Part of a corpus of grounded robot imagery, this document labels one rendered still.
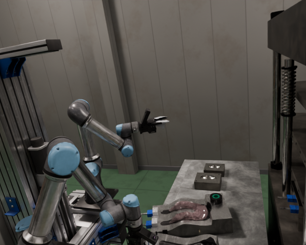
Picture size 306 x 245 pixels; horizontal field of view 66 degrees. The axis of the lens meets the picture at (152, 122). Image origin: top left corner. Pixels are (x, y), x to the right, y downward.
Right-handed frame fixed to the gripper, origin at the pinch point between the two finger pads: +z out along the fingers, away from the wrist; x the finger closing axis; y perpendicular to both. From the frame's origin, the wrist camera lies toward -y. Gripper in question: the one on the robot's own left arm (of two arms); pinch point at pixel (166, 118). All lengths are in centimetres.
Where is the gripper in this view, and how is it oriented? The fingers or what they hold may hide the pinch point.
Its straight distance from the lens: 163.6
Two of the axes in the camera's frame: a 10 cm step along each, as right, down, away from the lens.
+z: 9.8, -1.7, 0.7
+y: 1.3, 9.0, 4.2
